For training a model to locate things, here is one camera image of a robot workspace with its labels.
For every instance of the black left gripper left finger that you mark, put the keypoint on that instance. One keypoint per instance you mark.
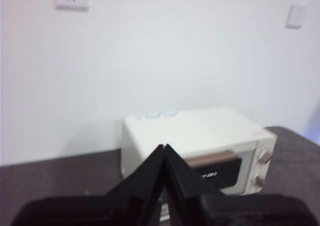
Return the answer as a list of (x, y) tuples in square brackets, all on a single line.
[(100, 211)]

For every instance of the white toaster oven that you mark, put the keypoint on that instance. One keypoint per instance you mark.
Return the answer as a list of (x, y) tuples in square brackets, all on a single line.
[(200, 130)]

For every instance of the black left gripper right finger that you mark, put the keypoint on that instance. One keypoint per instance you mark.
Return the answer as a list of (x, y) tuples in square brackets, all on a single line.
[(225, 211)]

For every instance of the oven temperature knob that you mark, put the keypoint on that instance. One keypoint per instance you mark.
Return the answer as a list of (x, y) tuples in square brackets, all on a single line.
[(265, 157)]

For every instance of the oven timer knob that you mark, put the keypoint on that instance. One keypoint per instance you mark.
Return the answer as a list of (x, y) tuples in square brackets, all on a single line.
[(258, 181)]

